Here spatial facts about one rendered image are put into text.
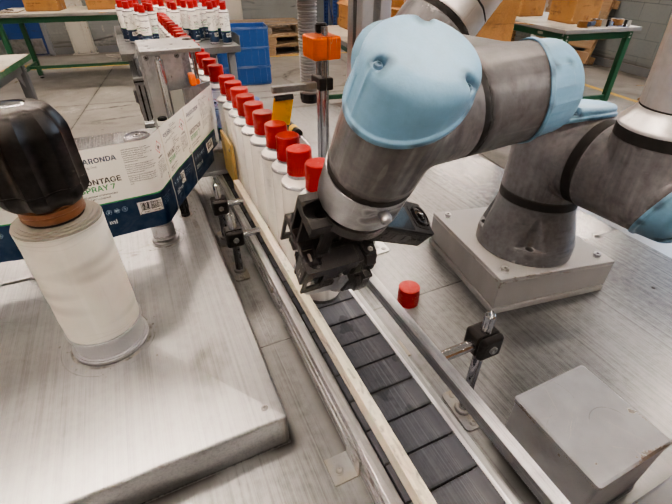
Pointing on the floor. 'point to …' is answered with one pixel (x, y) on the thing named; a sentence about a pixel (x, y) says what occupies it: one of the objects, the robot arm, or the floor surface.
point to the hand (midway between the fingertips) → (333, 278)
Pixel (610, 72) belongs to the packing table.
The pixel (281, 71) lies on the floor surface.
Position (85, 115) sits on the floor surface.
